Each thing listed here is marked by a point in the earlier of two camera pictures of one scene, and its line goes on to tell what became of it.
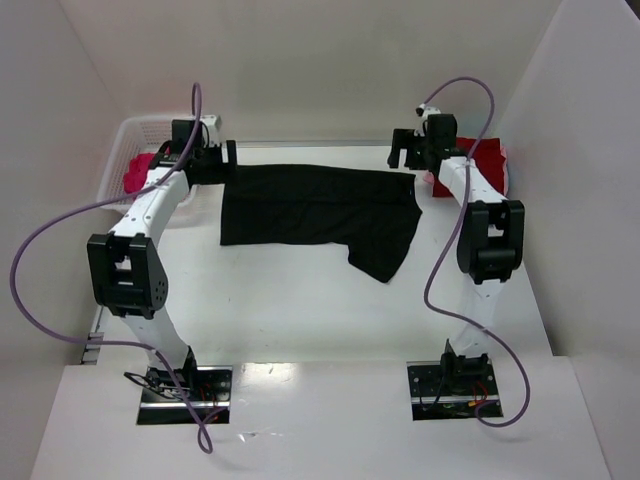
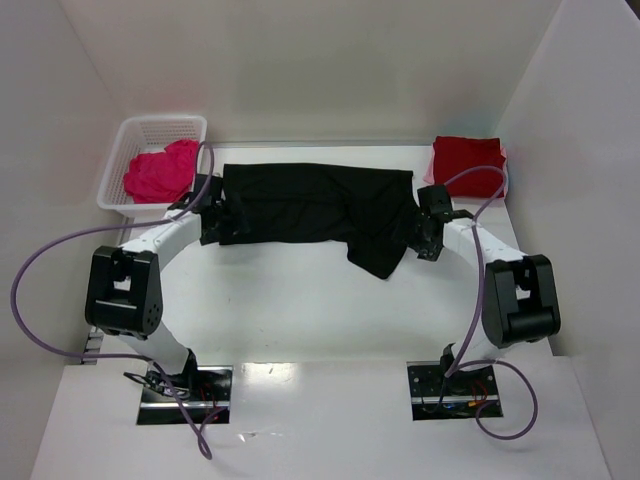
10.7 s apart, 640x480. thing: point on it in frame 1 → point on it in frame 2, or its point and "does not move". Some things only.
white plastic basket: [134, 135] does not move
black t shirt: [372, 212] does not move
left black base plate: [164, 403] does not move
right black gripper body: [398, 148] → [420, 232]
